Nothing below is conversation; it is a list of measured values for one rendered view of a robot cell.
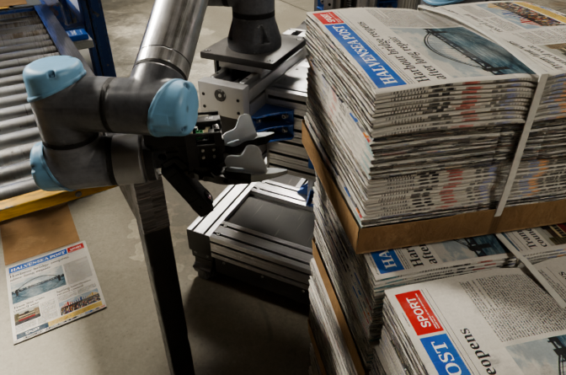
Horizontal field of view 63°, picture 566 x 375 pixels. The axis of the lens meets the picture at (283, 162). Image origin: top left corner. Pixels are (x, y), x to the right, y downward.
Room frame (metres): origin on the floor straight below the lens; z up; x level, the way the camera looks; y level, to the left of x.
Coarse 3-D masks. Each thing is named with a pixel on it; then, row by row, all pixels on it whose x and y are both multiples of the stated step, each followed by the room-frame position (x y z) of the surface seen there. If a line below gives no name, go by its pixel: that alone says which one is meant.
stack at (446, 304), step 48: (336, 240) 0.54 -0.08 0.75; (480, 240) 0.46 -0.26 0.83; (528, 240) 0.46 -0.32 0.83; (336, 288) 0.52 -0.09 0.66; (384, 288) 0.39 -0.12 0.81; (432, 288) 0.38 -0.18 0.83; (480, 288) 0.38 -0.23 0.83; (528, 288) 0.38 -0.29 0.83; (336, 336) 0.50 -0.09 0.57; (384, 336) 0.37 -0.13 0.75; (432, 336) 0.31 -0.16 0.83; (480, 336) 0.31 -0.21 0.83; (528, 336) 0.31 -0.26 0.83
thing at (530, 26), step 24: (480, 24) 0.64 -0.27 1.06; (504, 24) 0.64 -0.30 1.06; (528, 24) 0.63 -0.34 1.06; (552, 24) 0.63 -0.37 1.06; (528, 48) 0.54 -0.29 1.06; (552, 48) 0.54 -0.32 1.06; (552, 120) 0.47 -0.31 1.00; (552, 144) 0.47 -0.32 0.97; (552, 168) 0.48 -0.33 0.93; (528, 192) 0.47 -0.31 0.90; (552, 192) 0.48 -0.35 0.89
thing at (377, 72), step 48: (336, 48) 0.55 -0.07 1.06; (384, 48) 0.54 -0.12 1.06; (432, 48) 0.54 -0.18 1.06; (336, 96) 0.54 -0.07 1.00; (384, 96) 0.42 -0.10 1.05; (432, 96) 0.43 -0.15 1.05; (480, 96) 0.44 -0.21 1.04; (336, 144) 0.55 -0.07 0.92; (384, 144) 0.43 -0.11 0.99; (432, 144) 0.44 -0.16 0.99; (480, 144) 0.45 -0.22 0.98; (384, 192) 0.43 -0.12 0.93; (432, 192) 0.44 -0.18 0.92
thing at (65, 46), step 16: (48, 16) 1.64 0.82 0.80; (48, 32) 1.46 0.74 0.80; (64, 32) 1.45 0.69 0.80; (64, 48) 1.30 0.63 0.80; (160, 176) 0.66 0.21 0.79; (128, 192) 0.69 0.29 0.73; (144, 192) 0.64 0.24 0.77; (160, 192) 0.66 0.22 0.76; (144, 208) 0.64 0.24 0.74; (160, 208) 0.65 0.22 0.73; (144, 224) 0.64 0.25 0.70; (160, 224) 0.65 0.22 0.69
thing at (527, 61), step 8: (424, 8) 0.72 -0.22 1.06; (432, 8) 0.70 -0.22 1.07; (456, 16) 0.63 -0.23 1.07; (472, 24) 0.59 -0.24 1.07; (488, 32) 0.56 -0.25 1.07; (496, 40) 0.54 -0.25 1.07; (504, 40) 0.54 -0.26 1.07; (512, 48) 0.52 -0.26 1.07; (520, 56) 0.50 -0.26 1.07; (528, 64) 0.48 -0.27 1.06; (536, 64) 0.48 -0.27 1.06; (536, 72) 0.47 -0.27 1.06; (544, 72) 0.46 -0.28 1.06
